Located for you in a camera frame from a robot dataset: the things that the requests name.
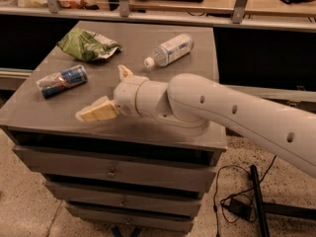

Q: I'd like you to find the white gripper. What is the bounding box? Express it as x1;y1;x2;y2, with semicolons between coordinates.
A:
75;64;148;122

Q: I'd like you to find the redbull can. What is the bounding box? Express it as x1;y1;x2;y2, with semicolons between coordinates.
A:
37;65;88;98

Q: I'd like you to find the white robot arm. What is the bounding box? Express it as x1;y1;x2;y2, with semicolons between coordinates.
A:
76;65;316;178

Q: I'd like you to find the clear plastic water bottle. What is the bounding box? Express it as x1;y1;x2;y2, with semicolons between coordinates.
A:
144;34;194;69

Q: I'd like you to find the green chip bag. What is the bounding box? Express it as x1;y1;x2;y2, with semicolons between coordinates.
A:
57;28;122;62

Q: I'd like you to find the grey drawer cabinet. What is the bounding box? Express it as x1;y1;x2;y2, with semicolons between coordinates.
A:
1;21;227;232

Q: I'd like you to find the black power adapter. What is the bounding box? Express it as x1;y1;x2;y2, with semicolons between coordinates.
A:
228;198;252;220

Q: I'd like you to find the black metal floor bar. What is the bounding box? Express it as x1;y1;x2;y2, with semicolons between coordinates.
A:
250;165;270;237

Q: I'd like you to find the black cable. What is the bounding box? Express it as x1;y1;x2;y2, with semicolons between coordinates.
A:
212;154;277;237

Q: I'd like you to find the metal railing frame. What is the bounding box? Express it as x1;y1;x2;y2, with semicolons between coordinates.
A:
0;0;316;33

